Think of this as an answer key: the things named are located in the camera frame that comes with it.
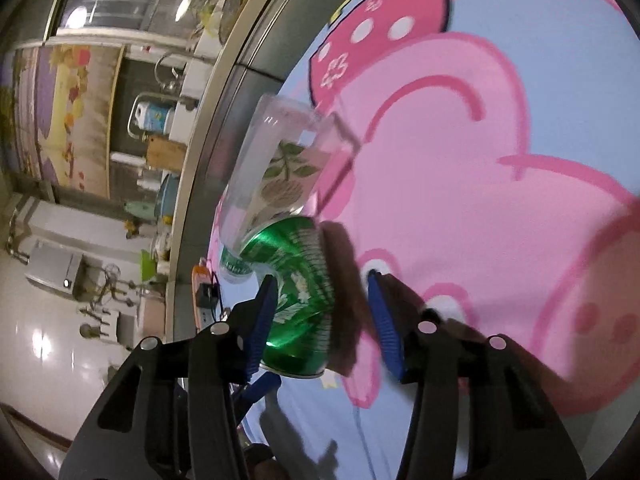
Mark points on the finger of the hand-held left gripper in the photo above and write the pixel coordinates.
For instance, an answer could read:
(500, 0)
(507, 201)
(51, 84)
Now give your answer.
(260, 391)

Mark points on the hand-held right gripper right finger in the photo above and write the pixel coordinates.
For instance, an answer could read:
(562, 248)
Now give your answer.
(382, 320)

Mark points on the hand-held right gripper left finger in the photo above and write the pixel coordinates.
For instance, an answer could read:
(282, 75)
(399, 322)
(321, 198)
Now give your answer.
(262, 320)

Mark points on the crushed green can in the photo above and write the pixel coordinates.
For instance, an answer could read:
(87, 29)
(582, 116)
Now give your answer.
(295, 285)

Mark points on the orange power strip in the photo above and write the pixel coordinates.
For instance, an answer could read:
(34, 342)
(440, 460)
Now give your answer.
(200, 277)

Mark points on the light blue pot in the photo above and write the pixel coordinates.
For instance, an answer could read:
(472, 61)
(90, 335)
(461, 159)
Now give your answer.
(167, 192)

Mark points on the clear plastic cup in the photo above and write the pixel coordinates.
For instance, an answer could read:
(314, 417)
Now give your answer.
(280, 160)

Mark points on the wooden cutting board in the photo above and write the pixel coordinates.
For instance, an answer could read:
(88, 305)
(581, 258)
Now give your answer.
(165, 152)

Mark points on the white appliance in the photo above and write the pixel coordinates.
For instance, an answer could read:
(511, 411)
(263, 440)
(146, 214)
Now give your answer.
(50, 265)

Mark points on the blue white container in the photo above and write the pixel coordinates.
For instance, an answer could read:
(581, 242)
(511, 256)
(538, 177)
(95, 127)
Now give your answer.
(152, 115)

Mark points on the steel faucet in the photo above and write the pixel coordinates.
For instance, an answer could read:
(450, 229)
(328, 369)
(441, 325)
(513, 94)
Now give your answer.
(167, 67)

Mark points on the round metal lid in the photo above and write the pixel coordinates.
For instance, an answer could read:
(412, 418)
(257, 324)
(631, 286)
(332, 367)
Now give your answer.
(230, 2)

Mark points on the wall poster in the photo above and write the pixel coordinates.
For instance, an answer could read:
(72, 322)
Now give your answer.
(60, 110)

